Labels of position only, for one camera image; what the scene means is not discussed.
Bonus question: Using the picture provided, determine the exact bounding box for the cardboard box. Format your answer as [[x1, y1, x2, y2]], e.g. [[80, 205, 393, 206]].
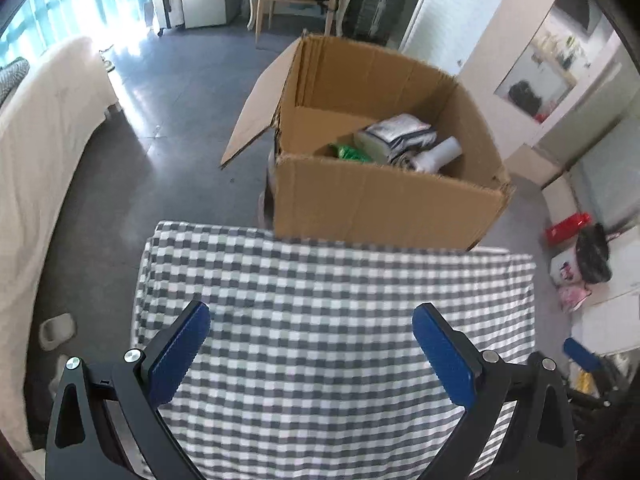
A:
[[220, 32, 516, 252]]

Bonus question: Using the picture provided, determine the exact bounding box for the red box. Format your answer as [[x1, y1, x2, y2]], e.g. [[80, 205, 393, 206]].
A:
[[545, 212, 592, 247]]

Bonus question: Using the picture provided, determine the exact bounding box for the pink packet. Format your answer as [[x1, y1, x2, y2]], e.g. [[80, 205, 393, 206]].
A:
[[557, 282, 593, 313]]

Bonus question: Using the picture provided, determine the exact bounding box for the grey knitted pillow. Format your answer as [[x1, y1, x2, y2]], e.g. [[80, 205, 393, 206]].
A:
[[0, 57, 31, 111]]

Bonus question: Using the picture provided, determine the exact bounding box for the white printed box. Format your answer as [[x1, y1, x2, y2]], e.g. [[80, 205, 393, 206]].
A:
[[550, 249, 583, 287]]

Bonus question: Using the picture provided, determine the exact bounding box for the white suitcase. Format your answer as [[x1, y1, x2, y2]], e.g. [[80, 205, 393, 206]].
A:
[[152, 0, 186, 37]]

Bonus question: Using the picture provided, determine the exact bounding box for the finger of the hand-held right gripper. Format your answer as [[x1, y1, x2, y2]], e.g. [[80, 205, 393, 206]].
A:
[[563, 338, 631, 406]]

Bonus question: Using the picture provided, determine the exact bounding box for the grey checkered cloth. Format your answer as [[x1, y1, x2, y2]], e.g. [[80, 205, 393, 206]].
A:
[[127, 220, 538, 480]]

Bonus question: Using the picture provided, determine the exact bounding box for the grey striped packet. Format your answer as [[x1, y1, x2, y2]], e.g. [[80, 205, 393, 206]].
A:
[[356, 114, 438, 168]]

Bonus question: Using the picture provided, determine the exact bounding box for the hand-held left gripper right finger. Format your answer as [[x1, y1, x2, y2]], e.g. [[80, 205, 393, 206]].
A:
[[411, 302, 576, 480]]

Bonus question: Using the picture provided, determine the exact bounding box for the beige covered bed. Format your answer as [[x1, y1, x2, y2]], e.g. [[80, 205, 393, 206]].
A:
[[0, 35, 123, 453]]

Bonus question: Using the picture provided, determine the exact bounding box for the green snack packet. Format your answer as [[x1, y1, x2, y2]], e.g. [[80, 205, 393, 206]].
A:
[[327, 142, 373, 163]]

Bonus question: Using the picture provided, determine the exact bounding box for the dark ribbed suitcase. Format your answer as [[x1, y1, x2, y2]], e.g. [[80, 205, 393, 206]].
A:
[[350, 0, 427, 46]]

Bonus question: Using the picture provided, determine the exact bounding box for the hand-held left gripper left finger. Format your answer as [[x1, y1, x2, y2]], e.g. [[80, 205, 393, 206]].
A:
[[45, 301, 212, 480]]

